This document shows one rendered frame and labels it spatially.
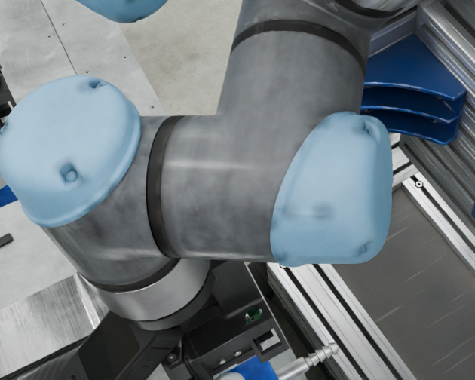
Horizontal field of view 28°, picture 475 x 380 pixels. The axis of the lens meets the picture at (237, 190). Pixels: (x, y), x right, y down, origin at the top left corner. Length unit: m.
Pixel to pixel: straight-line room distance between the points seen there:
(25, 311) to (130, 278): 0.38
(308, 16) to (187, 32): 1.69
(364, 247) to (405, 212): 1.22
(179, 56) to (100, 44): 1.00
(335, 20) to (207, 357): 0.25
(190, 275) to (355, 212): 0.15
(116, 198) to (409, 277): 1.18
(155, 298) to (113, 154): 0.12
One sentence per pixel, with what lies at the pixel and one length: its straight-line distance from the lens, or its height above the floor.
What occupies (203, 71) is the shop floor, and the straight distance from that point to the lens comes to 2.11.
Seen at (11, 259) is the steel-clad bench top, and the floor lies 0.80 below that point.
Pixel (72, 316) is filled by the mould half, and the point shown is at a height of 0.89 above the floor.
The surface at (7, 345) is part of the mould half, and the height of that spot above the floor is 0.88.
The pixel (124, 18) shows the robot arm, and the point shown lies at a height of 1.23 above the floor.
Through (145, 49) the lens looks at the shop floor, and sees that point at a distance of 2.17.
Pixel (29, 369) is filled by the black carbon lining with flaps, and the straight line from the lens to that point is 0.88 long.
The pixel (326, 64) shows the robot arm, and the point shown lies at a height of 1.29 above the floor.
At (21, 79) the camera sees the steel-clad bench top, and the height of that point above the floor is 0.80.
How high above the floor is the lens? 1.68
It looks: 60 degrees down
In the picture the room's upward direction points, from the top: 9 degrees counter-clockwise
